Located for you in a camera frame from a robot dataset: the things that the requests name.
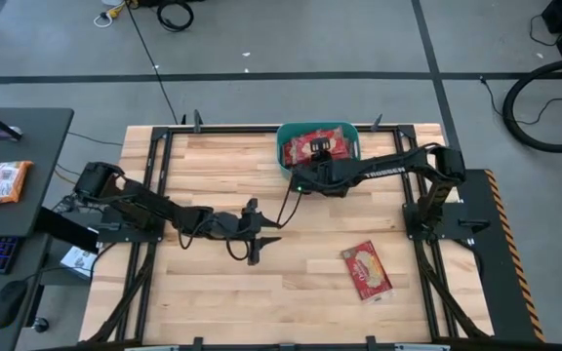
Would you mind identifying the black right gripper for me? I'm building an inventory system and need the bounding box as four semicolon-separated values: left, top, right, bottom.
290;137;353;199

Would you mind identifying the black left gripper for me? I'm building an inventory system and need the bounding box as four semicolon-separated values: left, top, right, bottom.
210;197;283;267

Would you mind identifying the red popcorn bag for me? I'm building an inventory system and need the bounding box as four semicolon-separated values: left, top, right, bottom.
309;126;351;162
341;239;394;304
282;135;317;168

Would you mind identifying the teal plastic basket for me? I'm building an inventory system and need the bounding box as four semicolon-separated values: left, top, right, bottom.
275;121;363;182

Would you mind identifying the white box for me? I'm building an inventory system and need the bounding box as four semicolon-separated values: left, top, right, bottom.
60;246;100;280

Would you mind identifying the black control box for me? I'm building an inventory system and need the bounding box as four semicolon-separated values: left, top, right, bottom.
36;207;100;254

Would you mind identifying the black platform with hazard stripe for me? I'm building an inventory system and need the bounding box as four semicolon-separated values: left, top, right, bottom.
451;168;546;343

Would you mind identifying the dark grey desk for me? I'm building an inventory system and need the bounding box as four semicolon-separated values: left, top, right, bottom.
0;106;75;351

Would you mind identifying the orange snack bag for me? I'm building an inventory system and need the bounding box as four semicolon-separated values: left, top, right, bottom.
0;160;33;209

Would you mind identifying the black computer mouse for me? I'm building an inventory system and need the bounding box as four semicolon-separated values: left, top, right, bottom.
0;279;29;331

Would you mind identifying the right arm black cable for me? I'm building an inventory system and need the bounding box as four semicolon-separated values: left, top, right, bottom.
275;175;306;230

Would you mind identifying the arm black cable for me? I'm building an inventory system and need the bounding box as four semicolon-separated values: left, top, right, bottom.
177;214;256;262
275;175;306;230

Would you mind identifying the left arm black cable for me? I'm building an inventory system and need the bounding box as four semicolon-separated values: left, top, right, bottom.
177;214;256;262

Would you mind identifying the thin black floor cable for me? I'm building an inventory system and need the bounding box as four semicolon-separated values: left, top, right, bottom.
479;75;562;126

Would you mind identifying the black cable beside table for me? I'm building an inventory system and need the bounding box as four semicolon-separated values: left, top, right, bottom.
65;130;124;147

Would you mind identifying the thick black hose loop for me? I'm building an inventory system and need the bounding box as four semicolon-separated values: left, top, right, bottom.
502;57;562;154

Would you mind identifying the long black floor cable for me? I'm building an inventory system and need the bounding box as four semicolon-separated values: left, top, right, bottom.
123;0;181;126

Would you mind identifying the coiled black cable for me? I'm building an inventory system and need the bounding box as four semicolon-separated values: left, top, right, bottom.
156;0;195;33

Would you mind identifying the white cable with yellow plug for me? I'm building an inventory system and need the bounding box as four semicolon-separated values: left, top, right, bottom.
93;0;129;28

